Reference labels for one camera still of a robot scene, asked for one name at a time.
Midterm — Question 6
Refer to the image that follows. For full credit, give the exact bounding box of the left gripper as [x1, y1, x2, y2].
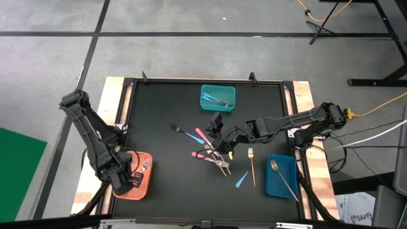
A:
[109, 165, 144, 196]

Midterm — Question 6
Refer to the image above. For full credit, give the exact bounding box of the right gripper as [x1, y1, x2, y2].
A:
[205, 124, 244, 154]

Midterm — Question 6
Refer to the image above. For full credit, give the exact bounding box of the blue-handled fork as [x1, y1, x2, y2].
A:
[202, 96, 230, 108]
[235, 160, 259, 189]
[170, 123, 206, 145]
[203, 92, 232, 107]

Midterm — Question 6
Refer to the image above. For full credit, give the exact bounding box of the orange plastic bin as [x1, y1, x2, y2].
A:
[113, 151, 154, 201]

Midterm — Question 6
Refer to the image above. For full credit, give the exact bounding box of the teal plastic bin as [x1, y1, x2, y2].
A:
[199, 84, 237, 113]

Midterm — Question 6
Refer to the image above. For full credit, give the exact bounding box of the black table leg strut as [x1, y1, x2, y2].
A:
[72, 181, 112, 218]
[297, 171, 340, 223]

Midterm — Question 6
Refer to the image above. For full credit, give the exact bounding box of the blue plastic bin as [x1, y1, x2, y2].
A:
[265, 154, 300, 200]

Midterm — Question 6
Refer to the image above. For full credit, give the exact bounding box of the light wooden table board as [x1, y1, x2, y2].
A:
[291, 80, 341, 221]
[70, 76, 134, 216]

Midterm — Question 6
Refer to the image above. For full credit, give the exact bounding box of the black floor bar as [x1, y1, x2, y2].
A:
[0, 215, 107, 229]

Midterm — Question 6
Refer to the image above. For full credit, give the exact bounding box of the green floor mat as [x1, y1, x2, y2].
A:
[0, 127, 48, 223]

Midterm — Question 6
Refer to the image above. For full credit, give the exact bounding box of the black tripod stand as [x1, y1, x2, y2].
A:
[305, 0, 341, 45]

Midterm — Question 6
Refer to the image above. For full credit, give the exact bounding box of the white cardboard box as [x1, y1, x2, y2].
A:
[335, 191, 376, 228]

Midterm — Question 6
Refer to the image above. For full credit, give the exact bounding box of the grey chair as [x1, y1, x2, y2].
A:
[371, 104, 407, 229]

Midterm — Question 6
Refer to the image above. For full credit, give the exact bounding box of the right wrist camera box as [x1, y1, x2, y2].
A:
[209, 111, 224, 128]

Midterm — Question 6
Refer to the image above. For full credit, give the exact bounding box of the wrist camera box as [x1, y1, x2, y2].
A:
[209, 111, 224, 128]
[114, 151, 134, 169]

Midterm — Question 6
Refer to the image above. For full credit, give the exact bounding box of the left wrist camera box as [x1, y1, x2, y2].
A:
[114, 151, 134, 169]

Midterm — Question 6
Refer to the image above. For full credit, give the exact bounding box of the silver metal bracket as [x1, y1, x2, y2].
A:
[100, 218, 137, 227]
[275, 221, 314, 229]

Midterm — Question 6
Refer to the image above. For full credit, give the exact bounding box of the black table frame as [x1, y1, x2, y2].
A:
[109, 77, 305, 223]

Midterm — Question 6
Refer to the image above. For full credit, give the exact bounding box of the orange extension cable yellow plug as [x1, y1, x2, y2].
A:
[343, 91, 407, 120]

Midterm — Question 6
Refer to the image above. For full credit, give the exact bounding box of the yellow-orange power cable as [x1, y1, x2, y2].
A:
[296, 0, 354, 23]

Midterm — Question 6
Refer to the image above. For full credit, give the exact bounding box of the black stand frame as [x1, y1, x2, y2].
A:
[319, 0, 407, 88]

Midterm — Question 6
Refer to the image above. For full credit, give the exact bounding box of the white cable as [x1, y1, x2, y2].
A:
[330, 119, 407, 150]

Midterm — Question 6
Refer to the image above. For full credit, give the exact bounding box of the black floor cable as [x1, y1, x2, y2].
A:
[330, 144, 407, 150]

